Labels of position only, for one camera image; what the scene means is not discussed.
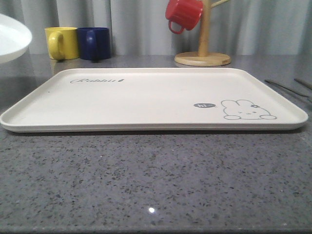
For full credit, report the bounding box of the silver chopstick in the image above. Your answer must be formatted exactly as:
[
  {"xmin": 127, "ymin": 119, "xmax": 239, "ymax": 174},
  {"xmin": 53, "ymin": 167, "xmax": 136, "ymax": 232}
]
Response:
[{"xmin": 294, "ymin": 78, "xmax": 312, "ymax": 90}]

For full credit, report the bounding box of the grey curtain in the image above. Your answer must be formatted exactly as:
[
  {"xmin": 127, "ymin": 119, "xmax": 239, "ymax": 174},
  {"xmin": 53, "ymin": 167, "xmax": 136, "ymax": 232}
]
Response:
[{"xmin": 0, "ymin": 0, "xmax": 312, "ymax": 55}]

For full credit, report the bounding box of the white round plate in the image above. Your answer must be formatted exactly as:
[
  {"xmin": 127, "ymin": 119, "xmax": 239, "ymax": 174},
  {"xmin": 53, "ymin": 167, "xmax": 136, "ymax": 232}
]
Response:
[{"xmin": 0, "ymin": 14, "xmax": 32, "ymax": 63}]

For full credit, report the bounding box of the wooden mug tree stand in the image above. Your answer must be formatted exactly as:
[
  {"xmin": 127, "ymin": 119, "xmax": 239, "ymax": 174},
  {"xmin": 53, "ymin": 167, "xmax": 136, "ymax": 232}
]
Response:
[{"xmin": 175, "ymin": 0, "xmax": 231, "ymax": 67}]

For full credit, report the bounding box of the silver fork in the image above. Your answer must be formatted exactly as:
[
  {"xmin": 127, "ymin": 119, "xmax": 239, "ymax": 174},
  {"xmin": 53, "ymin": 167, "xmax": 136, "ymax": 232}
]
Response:
[{"xmin": 264, "ymin": 79, "xmax": 311, "ymax": 98}]

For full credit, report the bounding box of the yellow mug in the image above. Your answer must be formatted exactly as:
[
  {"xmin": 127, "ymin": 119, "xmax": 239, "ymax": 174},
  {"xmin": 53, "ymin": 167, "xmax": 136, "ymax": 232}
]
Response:
[{"xmin": 44, "ymin": 27, "xmax": 79, "ymax": 60}]

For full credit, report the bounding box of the cream rabbit serving tray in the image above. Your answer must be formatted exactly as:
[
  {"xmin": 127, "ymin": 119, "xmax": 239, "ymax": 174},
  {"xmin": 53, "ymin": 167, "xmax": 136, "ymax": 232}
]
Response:
[{"xmin": 0, "ymin": 68, "xmax": 308, "ymax": 132}]

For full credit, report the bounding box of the red mug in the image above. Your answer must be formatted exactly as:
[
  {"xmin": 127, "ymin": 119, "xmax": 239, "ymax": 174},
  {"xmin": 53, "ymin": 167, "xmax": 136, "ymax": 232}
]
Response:
[{"xmin": 165, "ymin": 0, "xmax": 204, "ymax": 34}]

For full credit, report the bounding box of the dark blue mug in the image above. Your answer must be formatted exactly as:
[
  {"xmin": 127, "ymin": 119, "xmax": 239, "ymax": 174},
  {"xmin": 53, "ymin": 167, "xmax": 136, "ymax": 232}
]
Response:
[{"xmin": 77, "ymin": 27, "xmax": 111, "ymax": 60}]

